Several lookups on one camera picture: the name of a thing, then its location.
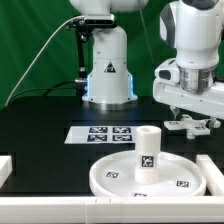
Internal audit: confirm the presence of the white left fence bar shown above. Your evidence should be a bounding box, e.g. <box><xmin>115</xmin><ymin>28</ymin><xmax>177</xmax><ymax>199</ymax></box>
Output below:
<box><xmin>0</xmin><ymin>156</ymin><xmax>12</xmax><ymax>188</ymax></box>

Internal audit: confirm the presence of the white marker sheet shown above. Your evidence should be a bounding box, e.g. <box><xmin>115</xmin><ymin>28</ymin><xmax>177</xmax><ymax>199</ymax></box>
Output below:
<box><xmin>65</xmin><ymin>126</ymin><xmax>136</xmax><ymax>144</ymax></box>

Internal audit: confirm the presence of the black camera stand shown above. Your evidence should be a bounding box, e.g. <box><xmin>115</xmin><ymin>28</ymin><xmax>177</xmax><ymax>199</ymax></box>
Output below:
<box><xmin>66</xmin><ymin>14</ymin><xmax>117</xmax><ymax>85</ymax></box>

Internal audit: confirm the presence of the white fence bar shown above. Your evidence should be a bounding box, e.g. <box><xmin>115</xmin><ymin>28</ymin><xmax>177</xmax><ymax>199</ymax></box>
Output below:
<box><xmin>196</xmin><ymin>154</ymin><xmax>224</xmax><ymax>196</ymax></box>
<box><xmin>0</xmin><ymin>196</ymin><xmax>224</xmax><ymax>224</ymax></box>
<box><xmin>0</xmin><ymin>156</ymin><xmax>12</xmax><ymax>188</ymax></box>

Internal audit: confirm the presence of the grey cable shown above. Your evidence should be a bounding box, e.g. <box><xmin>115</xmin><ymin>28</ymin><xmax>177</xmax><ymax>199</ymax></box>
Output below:
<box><xmin>4</xmin><ymin>14</ymin><xmax>85</xmax><ymax>108</ymax></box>

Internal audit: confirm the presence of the white table base piece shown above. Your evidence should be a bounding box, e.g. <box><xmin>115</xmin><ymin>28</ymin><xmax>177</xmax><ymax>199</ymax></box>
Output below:
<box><xmin>164</xmin><ymin>114</ymin><xmax>210</xmax><ymax>140</ymax></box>

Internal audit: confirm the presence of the white front fence bar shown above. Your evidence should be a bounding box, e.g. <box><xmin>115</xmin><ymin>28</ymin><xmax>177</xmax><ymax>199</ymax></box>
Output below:
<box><xmin>0</xmin><ymin>196</ymin><xmax>224</xmax><ymax>224</ymax></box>

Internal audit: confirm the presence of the white round table top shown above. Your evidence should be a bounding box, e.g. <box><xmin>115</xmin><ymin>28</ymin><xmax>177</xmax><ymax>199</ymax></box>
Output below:
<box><xmin>89</xmin><ymin>150</ymin><xmax>206</xmax><ymax>197</ymax></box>

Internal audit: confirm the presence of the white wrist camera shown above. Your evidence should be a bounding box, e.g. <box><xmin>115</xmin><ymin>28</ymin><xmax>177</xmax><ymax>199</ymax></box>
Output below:
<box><xmin>155</xmin><ymin>58</ymin><xmax>179</xmax><ymax>84</ymax></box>

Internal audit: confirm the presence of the black cable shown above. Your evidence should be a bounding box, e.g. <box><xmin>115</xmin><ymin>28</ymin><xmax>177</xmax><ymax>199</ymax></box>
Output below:
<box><xmin>6</xmin><ymin>79</ymin><xmax>88</xmax><ymax>108</ymax></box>

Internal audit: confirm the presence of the white right fence bar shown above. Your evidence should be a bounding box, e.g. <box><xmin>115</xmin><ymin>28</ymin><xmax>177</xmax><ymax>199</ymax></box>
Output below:
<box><xmin>196</xmin><ymin>154</ymin><xmax>224</xmax><ymax>196</ymax></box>

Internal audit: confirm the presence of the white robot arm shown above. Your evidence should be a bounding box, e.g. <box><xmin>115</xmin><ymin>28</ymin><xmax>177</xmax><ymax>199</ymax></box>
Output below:
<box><xmin>69</xmin><ymin>0</ymin><xmax>224</xmax><ymax>120</ymax></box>

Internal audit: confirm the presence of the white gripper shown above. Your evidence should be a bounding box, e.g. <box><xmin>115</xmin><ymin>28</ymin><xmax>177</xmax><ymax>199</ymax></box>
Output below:
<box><xmin>153</xmin><ymin>78</ymin><xmax>224</xmax><ymax>129</ymax></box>

